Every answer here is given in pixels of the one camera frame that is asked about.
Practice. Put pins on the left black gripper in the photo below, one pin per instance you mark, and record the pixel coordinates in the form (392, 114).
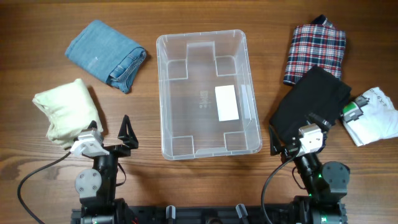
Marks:
(130, 140)

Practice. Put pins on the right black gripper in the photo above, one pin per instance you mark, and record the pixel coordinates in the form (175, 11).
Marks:
(276, 147)

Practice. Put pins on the cream yellow shirt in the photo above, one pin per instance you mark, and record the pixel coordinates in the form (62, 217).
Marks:
(69, 109)

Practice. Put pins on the black garment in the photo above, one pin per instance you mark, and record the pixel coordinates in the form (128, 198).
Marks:
(317, 92)

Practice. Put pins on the blue denim jeans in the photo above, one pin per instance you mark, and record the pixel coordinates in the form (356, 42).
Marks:
(107, 54)

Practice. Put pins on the white printed t-shirt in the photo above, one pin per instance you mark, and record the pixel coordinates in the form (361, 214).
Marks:
(370, 117)

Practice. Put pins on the plaid flannel shirt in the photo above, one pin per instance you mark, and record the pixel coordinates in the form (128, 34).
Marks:
(318, 43)

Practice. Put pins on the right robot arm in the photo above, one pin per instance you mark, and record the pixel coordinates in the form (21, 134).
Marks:
(326, 184)

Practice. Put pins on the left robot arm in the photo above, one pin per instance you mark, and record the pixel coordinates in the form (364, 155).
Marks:
(97, 186)

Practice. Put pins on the white label inside bin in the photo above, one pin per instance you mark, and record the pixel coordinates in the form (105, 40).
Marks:
(226, 103)

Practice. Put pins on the clear plastic storage bin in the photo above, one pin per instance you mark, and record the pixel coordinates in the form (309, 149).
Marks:
(190, 66)

